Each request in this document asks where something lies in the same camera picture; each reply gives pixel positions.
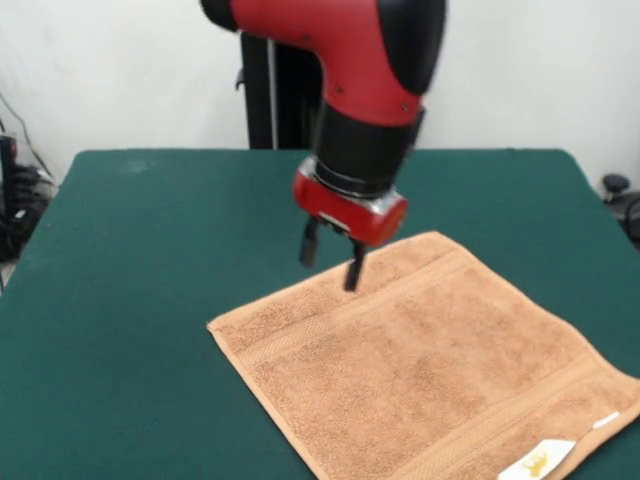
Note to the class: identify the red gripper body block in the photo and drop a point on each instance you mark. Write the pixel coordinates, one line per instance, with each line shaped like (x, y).
(350, 215)

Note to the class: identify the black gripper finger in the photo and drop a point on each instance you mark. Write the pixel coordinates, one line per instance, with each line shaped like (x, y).
(354, 272)
(309, 245)

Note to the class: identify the tan terry towel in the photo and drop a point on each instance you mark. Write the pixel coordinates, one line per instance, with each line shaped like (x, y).
(425, 375)

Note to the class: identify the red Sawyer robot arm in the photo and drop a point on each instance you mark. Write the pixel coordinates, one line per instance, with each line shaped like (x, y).
(360, 65)

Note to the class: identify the dark green table cloth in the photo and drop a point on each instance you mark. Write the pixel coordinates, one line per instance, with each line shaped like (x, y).
(125, 300)

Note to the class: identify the black office chair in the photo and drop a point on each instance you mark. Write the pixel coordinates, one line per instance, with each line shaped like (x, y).
(625, 200)

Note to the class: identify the black equipment box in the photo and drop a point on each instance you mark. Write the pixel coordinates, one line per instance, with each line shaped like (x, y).
(7, 175)

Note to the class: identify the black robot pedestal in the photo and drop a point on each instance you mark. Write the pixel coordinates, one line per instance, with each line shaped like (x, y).
(280, 100)

